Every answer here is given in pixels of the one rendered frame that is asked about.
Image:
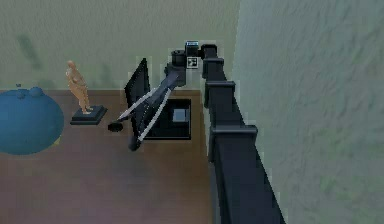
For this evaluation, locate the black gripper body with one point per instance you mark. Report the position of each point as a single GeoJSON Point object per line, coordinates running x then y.
{"type": "Point", "coordinates": [176, 68]}

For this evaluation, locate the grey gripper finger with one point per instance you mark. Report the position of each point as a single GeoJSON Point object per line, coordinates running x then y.
{"type": "Point", "coordinates": [154, 117]}
{"type": "Point", "coordinates": [136, 106]}

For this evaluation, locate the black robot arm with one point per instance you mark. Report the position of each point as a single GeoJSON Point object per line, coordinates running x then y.
{"type": "Point", "coordinates": [233, 156]}

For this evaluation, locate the tan figure statue black base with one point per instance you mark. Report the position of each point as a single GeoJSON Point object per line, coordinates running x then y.
{"type": "Point", "coordinates": [81, 96]}

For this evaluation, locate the brown wooden table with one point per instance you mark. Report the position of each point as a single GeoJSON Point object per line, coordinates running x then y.
{"type": "Point", "coordinates": [100, 173]}

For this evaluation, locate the blue round plush toy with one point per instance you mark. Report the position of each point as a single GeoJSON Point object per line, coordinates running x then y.
{"type": "Point", "coordinates": [26, 123]}

